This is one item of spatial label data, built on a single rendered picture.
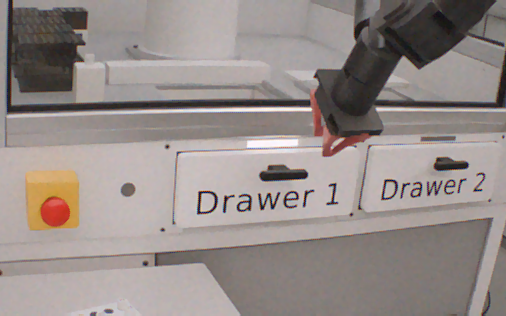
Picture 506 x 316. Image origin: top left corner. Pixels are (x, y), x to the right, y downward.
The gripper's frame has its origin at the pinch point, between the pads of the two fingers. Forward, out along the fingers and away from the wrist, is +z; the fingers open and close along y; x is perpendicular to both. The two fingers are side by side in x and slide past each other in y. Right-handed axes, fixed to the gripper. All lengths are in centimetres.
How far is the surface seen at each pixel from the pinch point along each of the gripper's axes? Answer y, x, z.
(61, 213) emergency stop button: -2.4, 35.0, 9.6
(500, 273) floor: 29, -157, 138
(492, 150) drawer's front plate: 3.4, -41.0, 9.2
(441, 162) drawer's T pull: 0.8, -26.3, 8.0
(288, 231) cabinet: -1.4, -2.1, 21.5
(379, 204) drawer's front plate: -1.1, -17.1, 16.4
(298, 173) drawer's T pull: 0.5, 0.7, 8.0
